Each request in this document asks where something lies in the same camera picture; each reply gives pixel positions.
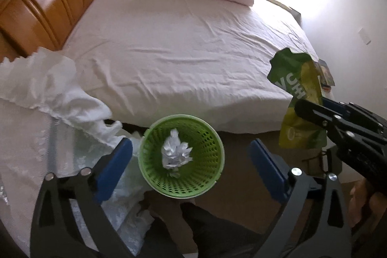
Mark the white lace cloth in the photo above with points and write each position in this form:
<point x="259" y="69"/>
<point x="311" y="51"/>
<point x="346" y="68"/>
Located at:
<point x="39" y="113"/>

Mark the wooden window ledge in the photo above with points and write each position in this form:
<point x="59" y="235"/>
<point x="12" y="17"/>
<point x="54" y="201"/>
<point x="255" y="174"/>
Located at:
<point x="279" y="4"/>

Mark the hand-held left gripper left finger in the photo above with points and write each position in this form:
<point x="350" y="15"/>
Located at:
<point x="113" y="168"/>

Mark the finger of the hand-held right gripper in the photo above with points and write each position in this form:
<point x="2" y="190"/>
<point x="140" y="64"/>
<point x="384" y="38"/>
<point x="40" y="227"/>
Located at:
<point x="314" y="116"/>
<point x="334" y="103"/>

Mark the bed with white sheet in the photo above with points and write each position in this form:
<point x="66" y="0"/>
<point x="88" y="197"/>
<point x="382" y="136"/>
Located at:
<point x="181" y="49"/>

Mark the white wall socket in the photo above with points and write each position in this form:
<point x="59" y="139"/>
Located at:
<point x="364" y="36"/>

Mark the white crumpled paper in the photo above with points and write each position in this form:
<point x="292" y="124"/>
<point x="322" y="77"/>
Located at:
<point x="175" y="152"/>

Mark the person's right hand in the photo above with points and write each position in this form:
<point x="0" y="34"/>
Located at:
<point x="362" y="203"/>

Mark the green perforated plastic basket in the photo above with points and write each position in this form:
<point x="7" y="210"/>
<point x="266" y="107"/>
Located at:
<point x="157" y="167"/>

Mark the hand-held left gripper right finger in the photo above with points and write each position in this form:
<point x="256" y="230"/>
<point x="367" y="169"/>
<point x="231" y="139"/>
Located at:
<point x="267" y="173"/>

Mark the green snack bag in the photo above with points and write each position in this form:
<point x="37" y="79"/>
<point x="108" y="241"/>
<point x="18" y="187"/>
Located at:
<point x="302" y="94"/>

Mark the person's dark trouser leg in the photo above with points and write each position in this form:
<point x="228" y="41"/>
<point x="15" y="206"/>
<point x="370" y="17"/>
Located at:
<point x="217" y="230"/>

